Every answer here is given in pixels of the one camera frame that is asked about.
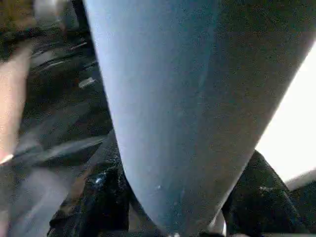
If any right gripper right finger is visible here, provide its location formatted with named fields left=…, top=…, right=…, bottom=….
left=221, top=150, right=311, bottom=237

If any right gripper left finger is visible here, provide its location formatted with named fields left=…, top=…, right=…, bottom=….
left=48, top=142, right=139, bottom=237

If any white plastic table leg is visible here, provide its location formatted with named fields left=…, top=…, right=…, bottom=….
left=83, top=0, right=316, bottom=236

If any black glossy mat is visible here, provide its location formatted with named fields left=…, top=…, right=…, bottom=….
left=0, top=0, right=129, bottom=237

